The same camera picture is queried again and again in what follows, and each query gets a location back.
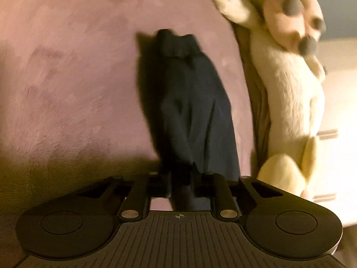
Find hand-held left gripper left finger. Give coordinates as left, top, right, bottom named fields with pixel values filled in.
left=74, top=172, right=172, bottom=221

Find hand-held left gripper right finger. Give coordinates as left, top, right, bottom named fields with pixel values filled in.
left=192, top=172, right=283, bottom=220

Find dark navy garment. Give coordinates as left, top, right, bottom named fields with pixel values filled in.
left=139, top=29, right=242, bottom=211

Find cream plush rabbit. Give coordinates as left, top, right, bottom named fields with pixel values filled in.
left=206, top=0, right=327, bottom=199

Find white wardrobe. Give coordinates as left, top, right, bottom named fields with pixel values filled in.
left=312, top=38, right=357, bottom=229

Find pink plush toy grey paws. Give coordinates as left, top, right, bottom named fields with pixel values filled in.
left=263, top=0, right=327, bottom=82

